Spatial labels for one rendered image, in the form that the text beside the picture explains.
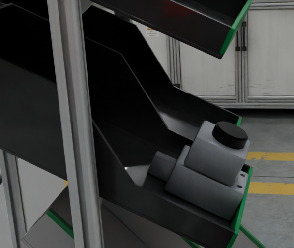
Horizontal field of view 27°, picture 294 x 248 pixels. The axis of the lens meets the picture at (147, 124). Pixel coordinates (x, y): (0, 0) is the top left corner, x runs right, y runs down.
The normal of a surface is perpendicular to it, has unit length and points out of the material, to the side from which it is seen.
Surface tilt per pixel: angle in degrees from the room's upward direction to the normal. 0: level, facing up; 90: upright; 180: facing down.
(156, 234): 90
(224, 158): 90
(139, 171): 25
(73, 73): 90
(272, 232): 0
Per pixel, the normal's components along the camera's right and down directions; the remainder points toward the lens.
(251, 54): -0.21, 0.33
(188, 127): 0.35, -0.84
